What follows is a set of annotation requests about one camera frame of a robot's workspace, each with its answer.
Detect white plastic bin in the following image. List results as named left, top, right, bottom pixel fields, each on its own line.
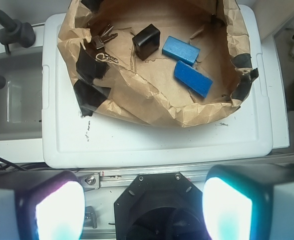
left=0, top=25, right=44, bottom=164

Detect blue sponge lower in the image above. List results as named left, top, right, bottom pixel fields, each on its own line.
left=174, top=60, right=213, bottom=98

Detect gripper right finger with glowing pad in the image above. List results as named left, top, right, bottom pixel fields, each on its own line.
left=202, top=163, right=294, bottom=240

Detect white plastic cooler lid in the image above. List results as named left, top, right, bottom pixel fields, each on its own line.
left=42, top=5, right=273, bottom=169

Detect black cable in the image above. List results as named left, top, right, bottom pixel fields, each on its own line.
left=0, top=152, right=46, bottom=172

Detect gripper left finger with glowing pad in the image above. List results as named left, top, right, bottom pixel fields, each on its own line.
left=0, top=170, right=85, bottom=240

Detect black rectangular box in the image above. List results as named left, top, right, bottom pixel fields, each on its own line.
left=132, top=24, right=160, bottom=61

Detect aluminium extrusion rail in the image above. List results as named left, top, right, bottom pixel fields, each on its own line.
left=75, top=152, right=294, bottom=194

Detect blue sponge upper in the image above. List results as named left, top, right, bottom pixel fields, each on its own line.
left=162, top=36, right=200, bottom=66

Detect brown crumpled paper bag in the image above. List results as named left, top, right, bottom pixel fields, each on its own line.
left=57, top=0, right=259, bottom=128

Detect blue sponge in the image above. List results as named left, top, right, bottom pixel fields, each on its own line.
left=174, top=60, right=213, bottom=98
left=162, top=36, right=200, bottom=66

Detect small silver key ring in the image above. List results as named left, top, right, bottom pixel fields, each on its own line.
left=95, top=52, right=119, bottom=64

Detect keys with black head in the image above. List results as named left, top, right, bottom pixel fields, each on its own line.
left=91, top=24, right=118, bottom=50

